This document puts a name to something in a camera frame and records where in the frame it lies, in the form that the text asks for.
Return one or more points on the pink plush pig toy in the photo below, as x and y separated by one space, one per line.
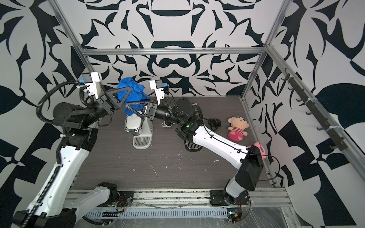
237 128

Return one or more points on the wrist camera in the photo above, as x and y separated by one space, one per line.
92 83
161 89

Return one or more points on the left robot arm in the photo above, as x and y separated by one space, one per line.
49 209

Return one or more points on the black coffee machine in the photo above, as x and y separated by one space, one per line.
191 146

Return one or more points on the pink alarm clock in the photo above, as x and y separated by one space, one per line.
257 150

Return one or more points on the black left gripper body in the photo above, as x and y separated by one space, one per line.
103 109

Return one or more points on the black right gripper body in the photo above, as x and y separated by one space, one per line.
160 112

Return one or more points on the wall hook rail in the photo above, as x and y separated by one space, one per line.
314 107

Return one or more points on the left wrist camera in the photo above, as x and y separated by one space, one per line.
92 83

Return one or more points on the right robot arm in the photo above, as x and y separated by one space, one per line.
190 127

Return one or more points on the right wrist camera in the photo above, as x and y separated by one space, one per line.
161 89

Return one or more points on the blue cleaning cloth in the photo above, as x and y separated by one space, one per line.
137 94

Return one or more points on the white coffee machine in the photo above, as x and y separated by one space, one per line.
141 130

